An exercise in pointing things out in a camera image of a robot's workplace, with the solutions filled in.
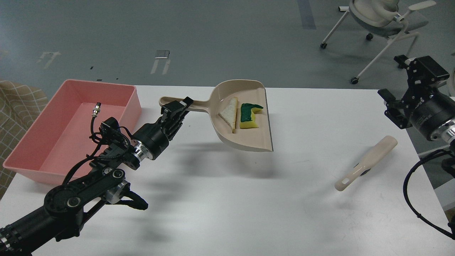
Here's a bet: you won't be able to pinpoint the pink plastic bin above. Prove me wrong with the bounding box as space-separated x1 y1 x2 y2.
3 80 141 185

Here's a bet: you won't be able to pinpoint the yellow green sponge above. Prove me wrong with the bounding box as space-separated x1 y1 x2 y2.
239 103 263 129

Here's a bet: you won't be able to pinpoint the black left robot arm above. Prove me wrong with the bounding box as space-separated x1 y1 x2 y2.
1 97 194 256

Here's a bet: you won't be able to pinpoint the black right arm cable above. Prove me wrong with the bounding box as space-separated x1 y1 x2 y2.
403 149 455 239

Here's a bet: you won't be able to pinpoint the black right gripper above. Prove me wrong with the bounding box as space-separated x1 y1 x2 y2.
378 55 455 142

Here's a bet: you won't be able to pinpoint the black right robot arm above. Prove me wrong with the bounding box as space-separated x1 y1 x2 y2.
378 55 455 239

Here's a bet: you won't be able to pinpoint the white office chair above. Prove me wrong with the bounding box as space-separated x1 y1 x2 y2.
320 0 437 85

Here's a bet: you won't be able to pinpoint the silver floor plate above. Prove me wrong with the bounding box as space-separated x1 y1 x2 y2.
155 50 170 59

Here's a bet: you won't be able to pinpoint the beige checkered cloth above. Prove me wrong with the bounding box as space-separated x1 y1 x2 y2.
0 80 48 198

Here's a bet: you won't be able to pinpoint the beige plastic dustpan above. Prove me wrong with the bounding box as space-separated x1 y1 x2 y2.
159 79 274 153

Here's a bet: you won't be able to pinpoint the beige hand brush black bristles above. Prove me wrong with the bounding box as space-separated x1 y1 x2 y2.
334 135 398 192

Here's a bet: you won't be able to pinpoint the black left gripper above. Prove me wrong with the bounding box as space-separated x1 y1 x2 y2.
132 97 194 161

